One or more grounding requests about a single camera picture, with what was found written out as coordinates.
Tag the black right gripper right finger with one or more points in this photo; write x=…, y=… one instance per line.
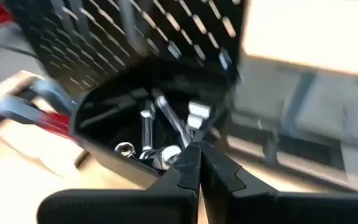
x=275, y=208

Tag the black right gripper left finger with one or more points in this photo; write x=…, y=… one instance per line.
x=135, y=207

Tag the small silver socket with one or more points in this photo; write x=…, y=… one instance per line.
x=199, y=109
x=194, y=122
x=125, y=149

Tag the silver socket extension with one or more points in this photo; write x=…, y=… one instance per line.
x=172, y=119

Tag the black plastic pegboard bin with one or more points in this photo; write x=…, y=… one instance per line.
x=104, y=155

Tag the light wooden desk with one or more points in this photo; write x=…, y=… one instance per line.
x=309, y=31

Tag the black metal pegboard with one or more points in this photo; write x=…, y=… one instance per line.
x=104, y=18

